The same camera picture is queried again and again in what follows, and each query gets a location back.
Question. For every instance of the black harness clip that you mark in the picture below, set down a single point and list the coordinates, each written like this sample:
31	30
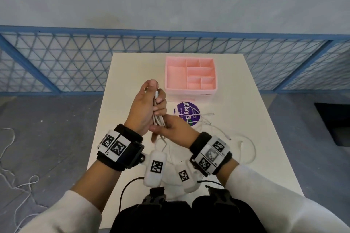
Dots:
154	198
221	197

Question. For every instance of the black marker wristband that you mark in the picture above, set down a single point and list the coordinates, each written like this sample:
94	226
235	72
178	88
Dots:
210	155
117	148

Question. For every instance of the person's left forearm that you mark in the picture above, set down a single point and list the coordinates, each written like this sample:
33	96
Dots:
101	183

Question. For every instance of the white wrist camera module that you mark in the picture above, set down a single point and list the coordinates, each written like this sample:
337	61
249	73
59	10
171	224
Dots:
184	176
154	167

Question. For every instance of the person's right forearm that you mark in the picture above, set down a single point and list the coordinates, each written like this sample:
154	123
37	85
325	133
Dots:
246	183

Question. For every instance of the person's right hand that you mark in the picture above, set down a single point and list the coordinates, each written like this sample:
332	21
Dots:
177	131

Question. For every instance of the purple round sticker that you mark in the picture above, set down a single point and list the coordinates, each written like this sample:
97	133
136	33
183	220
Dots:
180	112

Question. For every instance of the black stand base plate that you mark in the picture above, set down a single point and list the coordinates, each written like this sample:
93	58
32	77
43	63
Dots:
336	123

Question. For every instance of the white table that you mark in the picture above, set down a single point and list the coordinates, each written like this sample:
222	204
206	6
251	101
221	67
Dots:
246	99

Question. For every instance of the person's left hand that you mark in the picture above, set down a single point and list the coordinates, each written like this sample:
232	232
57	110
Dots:
139	115

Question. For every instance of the person's black clothing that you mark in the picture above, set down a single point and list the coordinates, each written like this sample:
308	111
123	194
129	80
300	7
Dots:
164	219

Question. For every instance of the pink compartment organizer box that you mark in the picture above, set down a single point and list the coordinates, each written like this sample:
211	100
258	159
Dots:
176	77

